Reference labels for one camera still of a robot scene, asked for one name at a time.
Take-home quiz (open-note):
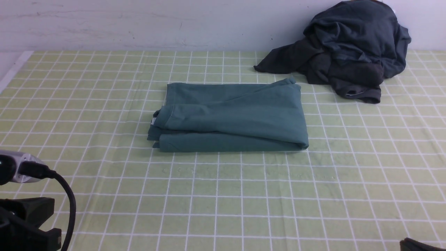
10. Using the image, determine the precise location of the black camera cable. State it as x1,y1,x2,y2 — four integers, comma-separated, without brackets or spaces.
21,161,77,251

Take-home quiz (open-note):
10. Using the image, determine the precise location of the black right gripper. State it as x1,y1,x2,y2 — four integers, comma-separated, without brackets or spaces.
399,238,446,251

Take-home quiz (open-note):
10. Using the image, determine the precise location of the green long-sleeve top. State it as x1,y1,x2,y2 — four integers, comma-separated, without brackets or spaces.
147,78,309,153

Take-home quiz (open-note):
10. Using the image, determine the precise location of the dark grey crumpled garment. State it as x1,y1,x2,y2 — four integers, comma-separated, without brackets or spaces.
254,0,412,104

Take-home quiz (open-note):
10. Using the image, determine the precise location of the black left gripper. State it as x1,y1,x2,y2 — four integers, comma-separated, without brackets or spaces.
0,197,62,251

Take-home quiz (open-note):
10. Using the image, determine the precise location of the green checkered tablecloth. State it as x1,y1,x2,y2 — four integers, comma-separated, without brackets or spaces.
0,51,446,251

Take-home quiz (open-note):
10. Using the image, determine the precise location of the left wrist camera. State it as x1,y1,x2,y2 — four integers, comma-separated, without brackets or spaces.
0,150,45,185

